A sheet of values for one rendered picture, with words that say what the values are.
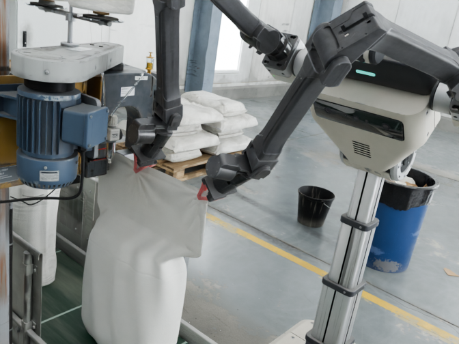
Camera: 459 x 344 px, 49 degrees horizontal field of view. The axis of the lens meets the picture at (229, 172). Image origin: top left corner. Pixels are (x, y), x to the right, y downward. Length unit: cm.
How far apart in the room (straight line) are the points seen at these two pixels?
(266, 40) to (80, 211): 138
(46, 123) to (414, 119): 95
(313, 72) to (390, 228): 256
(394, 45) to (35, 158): 87
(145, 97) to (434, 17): 813
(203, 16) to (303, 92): 654
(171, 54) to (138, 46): 561
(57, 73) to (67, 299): 116
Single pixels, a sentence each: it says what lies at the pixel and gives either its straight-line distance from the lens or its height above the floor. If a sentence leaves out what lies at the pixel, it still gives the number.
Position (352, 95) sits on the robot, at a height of 140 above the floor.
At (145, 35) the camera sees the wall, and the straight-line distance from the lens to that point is 703.
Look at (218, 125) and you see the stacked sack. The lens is 479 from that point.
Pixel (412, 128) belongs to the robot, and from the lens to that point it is 147.
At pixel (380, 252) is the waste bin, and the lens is 359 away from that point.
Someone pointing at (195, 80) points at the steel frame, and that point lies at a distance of 768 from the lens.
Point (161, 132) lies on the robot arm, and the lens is 148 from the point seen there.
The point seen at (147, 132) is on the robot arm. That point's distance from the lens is 145.
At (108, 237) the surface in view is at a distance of 172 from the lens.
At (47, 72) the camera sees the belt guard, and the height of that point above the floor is 139.
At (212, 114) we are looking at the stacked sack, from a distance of 460.
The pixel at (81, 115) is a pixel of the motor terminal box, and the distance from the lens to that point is 125.
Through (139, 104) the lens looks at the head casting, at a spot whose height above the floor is 123.
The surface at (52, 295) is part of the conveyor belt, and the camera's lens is 221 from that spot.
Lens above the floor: 161
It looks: 19 degrees down
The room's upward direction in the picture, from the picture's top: 9 degrees clockwise
